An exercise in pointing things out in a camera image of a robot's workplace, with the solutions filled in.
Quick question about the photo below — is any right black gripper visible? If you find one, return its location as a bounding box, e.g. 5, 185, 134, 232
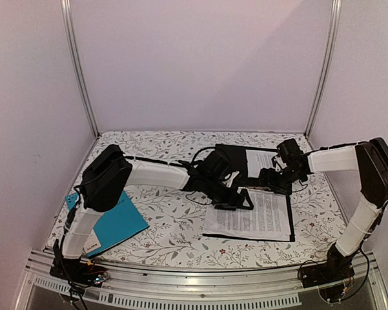
255, 165, 303, 196

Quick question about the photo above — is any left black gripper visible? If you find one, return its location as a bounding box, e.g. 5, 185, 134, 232
203, 176, 254, 211

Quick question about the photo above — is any printed paper sheet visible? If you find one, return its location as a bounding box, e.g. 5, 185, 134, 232
245, 149, 277, 178
202, 190, 295, 242

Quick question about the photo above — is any black clip folder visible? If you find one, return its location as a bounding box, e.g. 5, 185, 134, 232
201, 143, 294, 242

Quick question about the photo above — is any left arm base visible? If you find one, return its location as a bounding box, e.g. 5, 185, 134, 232
49, 239, 109, 288

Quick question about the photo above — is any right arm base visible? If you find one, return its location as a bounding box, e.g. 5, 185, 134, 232
297, 244, 356, 303

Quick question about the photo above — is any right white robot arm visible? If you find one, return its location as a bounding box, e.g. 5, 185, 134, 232
258, 137, 388, 258

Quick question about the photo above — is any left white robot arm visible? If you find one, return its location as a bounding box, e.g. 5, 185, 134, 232
57, 144, 254, 280

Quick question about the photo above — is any blue folder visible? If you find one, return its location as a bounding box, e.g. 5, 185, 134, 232
62, 192, 148, 259

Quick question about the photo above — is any floral tablecloth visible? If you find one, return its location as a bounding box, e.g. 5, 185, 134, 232
45, 130, 359, 269

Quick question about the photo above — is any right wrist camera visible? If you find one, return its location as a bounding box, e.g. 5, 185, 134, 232
276, 138, 304, 165

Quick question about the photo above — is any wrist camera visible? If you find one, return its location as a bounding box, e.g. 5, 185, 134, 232
203, 150, 232, 180
276, 138, 304, 165

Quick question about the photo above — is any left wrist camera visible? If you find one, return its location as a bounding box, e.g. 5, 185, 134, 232
203, 150, 232, 180

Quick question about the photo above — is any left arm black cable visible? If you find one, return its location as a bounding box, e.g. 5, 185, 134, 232
192, 147, 219, 165

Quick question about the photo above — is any right aluminium frame post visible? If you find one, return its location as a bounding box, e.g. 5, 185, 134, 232
304, 0, 342, 140

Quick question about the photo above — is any aluminium frame post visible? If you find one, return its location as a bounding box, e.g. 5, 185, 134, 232
60, 0, 100, 139
304, 0, 342, 140

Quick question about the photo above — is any front aluminium rail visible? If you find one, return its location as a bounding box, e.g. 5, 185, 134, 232
15, 251, 388, 309

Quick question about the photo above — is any left aluminium frame post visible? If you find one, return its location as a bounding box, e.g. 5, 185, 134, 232
60, 0, 100, 139

